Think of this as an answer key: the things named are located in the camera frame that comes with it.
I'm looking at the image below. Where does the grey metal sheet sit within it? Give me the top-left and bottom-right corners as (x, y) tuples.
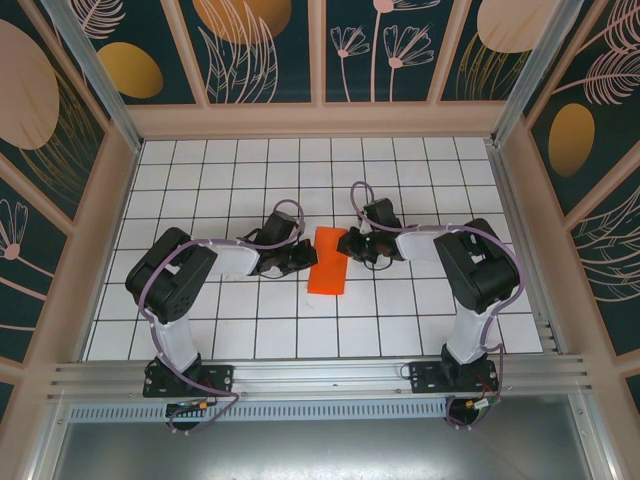
(49, 418), (601, 480)

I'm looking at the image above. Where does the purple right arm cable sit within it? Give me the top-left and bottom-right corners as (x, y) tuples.
(349, 180), (524, 431)

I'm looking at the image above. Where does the orange square paper sheet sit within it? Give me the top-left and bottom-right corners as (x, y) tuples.
(306, 225), (350, 296)

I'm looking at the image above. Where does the aluminium frame bar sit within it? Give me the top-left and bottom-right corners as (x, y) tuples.
(27, 399), (72, 480)
(568, 394), (622, 480)

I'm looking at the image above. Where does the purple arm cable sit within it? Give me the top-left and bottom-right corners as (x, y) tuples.
(349, 180), (524, 431)
(138, 199), (306, 436)

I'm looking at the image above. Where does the aluminium mounting rail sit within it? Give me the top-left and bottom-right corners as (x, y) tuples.
(47, 353), (594, 404)

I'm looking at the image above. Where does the aluminium side rail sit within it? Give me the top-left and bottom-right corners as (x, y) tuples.
(487, 142), (570, 354)

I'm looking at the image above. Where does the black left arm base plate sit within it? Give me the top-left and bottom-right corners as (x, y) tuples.
(143, 363), (236, 399)

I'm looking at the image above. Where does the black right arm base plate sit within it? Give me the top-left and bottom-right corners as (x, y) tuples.
(408, 359), (501, 396)

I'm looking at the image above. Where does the grey slotted cable duct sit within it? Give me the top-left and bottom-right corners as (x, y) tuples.
(67, 397), (481, 422)

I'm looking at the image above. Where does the aluminium corner post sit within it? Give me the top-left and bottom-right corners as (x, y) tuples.
(488, 0), (587, 147)
(39, 0), (145, 154)

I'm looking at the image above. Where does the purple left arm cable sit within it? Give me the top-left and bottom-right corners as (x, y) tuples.
(138, 199), (306, 436)

